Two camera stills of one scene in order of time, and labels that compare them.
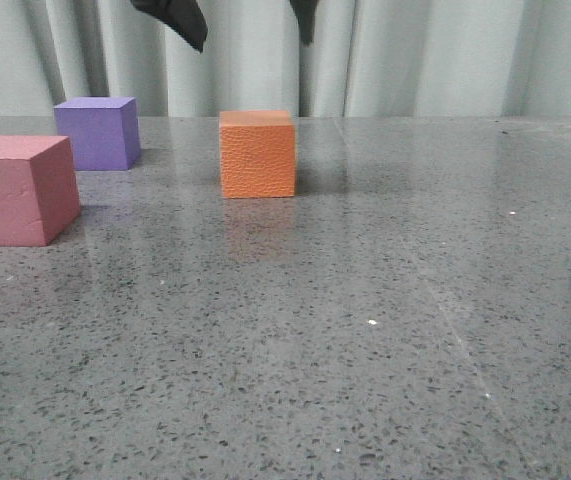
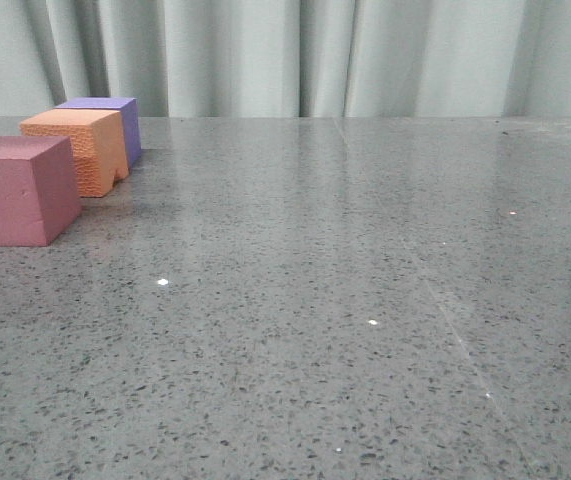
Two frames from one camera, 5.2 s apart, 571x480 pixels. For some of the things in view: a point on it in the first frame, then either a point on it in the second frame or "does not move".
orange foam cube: (257, 153) to (98, 142)
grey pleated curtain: (367, 58) does not move
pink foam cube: (20, 190) does not move
